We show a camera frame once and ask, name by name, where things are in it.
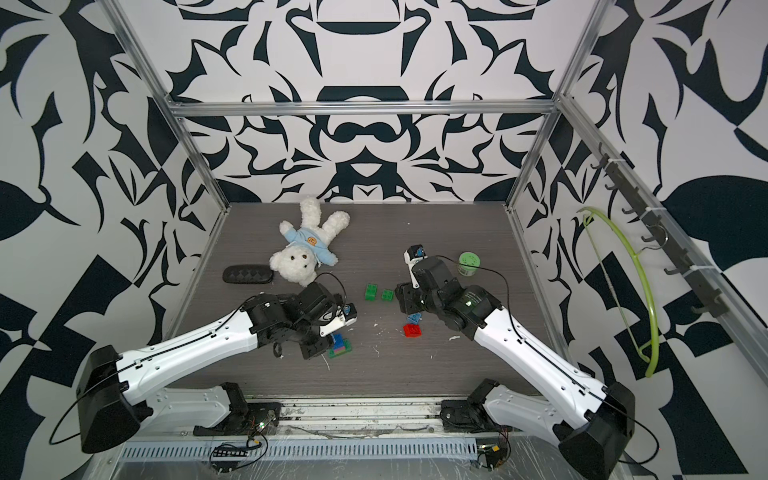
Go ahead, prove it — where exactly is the red lego brick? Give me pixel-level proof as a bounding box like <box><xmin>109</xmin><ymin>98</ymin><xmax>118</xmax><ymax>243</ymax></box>
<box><xmin>403</xmin><ymin>323</ymin><xmax>422</xmax><ymax>338</ymax></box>

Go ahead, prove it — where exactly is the green long lego plate brick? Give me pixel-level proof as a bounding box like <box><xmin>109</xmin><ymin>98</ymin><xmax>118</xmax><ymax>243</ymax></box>
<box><xmin>328</xmin><ymin>339</ymin><xmax>352</xmax><ymax>359</ymax></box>

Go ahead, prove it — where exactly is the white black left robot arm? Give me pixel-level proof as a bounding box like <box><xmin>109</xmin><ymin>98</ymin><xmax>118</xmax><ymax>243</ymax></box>
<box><xmin>67</xmin><ymin>282</ymin><xmax>358</xmax><ymax>454</ymax></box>

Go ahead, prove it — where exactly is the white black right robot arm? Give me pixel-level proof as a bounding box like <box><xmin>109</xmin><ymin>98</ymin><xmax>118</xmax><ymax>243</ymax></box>
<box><xmin>395</xmin><ymin>245</ymin><xmax>636</xmax><ymax>479</ymax></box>

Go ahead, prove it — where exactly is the light green tall lego brick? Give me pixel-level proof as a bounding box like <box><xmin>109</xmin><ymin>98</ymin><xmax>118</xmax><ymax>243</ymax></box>
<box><xmin>364</xmin><ymin>283</ymin><xmax>378</xmax><ymax>301</ymax></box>

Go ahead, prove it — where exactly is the white teddy bear blue shirt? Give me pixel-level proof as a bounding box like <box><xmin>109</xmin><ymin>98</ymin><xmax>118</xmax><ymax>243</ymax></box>
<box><xmin>269</xmin><ymin>198</ymin><xmax>350</xmax><ymax>287</ymax></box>

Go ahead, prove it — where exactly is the black remote control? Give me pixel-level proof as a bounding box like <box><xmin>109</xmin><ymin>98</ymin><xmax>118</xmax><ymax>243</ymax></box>
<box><xmin>222</xmin><ymin>264</ymin><xmax>274</xmax><ymax>284</ymax></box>

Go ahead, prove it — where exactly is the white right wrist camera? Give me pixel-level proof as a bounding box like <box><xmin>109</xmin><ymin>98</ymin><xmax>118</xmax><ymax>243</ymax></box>
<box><xmin>404</xmin><ymin>244</ymin><xmax>427</xmax><ymax>289</ymax></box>

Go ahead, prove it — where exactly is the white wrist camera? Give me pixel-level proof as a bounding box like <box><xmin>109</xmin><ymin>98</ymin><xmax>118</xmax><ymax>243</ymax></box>
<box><xmin>404</xmin><ymin>244</ymin><xmax>427</xmax><ymax>289</ymax></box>
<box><xmin>319</xmin><ymin>303</ymin><xmax>358</xmax><ymax>337</ymax></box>

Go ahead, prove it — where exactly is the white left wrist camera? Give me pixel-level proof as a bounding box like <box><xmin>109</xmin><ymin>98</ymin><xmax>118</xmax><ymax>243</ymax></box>
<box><xmin>319</xmin><ymin>303</ymin><xmax>358</xmax><ymax>337</ymax></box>

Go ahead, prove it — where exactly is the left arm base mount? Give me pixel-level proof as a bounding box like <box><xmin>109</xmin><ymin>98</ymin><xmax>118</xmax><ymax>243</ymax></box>
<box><xmin>193</xmin><ymin>382</ymin><xmax>283</xmax><ymax>437</ymax></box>

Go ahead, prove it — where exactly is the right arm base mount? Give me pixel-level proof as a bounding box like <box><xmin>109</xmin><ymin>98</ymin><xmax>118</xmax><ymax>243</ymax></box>
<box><xmin>439</xmin><ymin>379</ymin><xmax>504</xmax><ymax>433</ymax></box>

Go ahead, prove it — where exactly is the black wall hook rack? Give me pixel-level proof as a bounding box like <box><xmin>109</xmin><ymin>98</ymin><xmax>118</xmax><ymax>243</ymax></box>
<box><xmin>592</xmin><ymin>143</ymin><xmax>730</xmax><ymax>318</ymax></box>

